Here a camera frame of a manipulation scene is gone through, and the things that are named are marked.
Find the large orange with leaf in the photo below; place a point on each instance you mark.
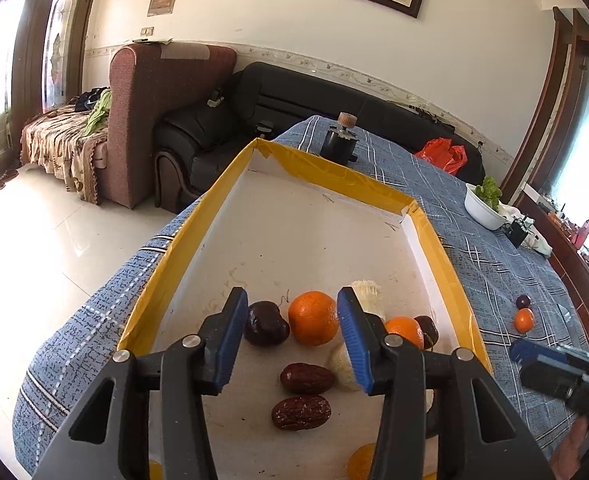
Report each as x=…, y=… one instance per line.
x=313, y=318

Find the wooden window sill cabinet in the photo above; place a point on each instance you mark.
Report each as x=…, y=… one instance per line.
x=547, y=141

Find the patterned blanket couch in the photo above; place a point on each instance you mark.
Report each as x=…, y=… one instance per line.
x=71, y=142

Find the orange mandarin middle left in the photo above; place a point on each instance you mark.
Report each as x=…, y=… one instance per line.
x=524, y=320

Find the dark plum behind orange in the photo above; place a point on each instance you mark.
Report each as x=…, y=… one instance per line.
x=265, y=326

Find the green lettuce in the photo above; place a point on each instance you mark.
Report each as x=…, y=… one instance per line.
x=489, y=192

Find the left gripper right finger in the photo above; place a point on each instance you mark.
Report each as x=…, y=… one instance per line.
x=387, y=365

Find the red jujube date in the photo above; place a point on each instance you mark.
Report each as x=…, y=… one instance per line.
x=303, y=378

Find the dark purple plum far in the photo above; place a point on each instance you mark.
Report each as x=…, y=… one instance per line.
x=523, y=302

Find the maroon armchair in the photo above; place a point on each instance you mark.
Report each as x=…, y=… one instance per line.
x=147, y=81

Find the person's right hand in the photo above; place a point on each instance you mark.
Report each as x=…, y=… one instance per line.
x=566, y=460

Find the small orange near tray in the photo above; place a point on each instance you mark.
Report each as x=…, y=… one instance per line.
x=408, y=328

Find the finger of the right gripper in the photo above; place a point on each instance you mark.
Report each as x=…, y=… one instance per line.
x=525, y=352

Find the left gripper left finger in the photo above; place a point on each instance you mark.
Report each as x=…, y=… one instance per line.
x=198, y=365

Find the red date in tray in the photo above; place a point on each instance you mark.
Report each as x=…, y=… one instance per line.
x=301, y=413

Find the yellow cardboard tray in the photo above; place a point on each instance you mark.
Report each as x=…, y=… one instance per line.
x=280, y=222

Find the wooden door with glass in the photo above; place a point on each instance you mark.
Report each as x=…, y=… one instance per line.
x=41, y=58

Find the small wall plaque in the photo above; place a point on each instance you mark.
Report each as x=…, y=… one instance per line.
x=160, y=7

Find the black leather sofa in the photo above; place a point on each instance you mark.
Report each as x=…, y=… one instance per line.
x=194, y=144

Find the black box holder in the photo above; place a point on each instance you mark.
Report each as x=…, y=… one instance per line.
x=516, y=232

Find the red plastic bag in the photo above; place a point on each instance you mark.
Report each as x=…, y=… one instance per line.
x=443, y=154

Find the yellow-orange mandarin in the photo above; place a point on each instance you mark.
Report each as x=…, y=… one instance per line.
x=358, y=466

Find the white bowl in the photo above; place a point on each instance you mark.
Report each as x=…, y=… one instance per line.
x=480, y=211

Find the dark plum in tray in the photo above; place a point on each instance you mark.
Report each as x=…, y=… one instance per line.
x=429, y=331

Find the white and green cloth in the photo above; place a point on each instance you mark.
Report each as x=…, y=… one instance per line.
x=531, y=237

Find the black bottle with cork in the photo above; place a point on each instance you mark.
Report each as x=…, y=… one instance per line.
x=340, y=141

